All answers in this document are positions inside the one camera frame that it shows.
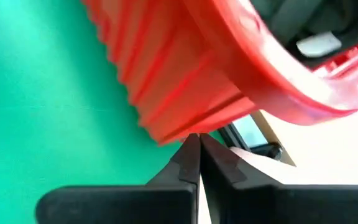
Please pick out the grey garment tag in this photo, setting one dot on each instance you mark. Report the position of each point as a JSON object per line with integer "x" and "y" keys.
{"x": 319, "y": 44}

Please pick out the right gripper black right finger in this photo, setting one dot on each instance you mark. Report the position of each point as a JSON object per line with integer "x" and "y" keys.
{"x": 259, "y": 205}

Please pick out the dark green garment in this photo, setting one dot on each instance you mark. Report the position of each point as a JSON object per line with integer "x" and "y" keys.
{"x": 291, "y": 15}

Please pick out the red plastic bin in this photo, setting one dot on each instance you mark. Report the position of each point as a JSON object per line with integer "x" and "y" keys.
{"x": 182, "y": 68}

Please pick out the wooden side board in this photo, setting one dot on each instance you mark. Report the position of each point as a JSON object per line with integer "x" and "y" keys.
{"x": 275, "y": 140}

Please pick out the black table frame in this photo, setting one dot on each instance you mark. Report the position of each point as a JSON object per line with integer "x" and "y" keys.
{"x": 266, "y": 151}

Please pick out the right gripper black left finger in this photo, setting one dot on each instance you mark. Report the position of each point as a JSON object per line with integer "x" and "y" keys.
{"x": 120, "y": 205}

